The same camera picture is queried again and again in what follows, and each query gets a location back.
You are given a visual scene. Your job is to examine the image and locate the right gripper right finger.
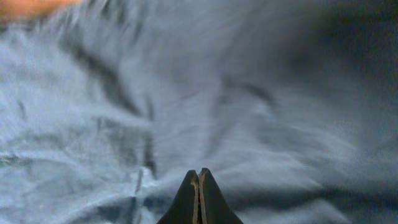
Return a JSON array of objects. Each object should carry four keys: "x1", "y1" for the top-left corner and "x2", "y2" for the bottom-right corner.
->
[{"x1": 199, "y1": 168, "x2": 243, "y2": 224}]

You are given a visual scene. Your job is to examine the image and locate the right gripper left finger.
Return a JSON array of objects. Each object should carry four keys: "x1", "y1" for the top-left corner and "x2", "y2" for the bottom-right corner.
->
[{"x1": 157, "y1": 170, "x2": 199, "y2": 224}]

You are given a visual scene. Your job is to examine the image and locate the navy blue shorts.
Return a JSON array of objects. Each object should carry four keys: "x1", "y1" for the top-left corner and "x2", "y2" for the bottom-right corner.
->
[{"x1": 1, "y1": 0, "x2": 397, "y2": 223}]

